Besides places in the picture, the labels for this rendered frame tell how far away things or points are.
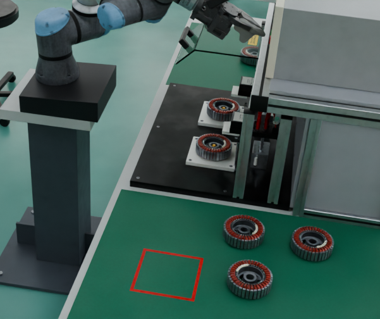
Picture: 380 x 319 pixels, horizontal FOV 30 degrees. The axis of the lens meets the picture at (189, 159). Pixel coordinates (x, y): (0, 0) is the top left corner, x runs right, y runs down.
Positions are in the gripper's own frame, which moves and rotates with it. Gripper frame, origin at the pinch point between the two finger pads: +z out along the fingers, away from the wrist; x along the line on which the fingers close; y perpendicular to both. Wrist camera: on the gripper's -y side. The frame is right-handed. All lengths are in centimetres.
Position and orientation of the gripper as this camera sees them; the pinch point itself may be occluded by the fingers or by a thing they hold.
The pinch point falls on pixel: (262, 31)
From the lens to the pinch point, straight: 203.5
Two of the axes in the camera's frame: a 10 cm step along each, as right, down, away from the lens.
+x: -1.6, 5.4, -8.3
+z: 8.6, 4.9, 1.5
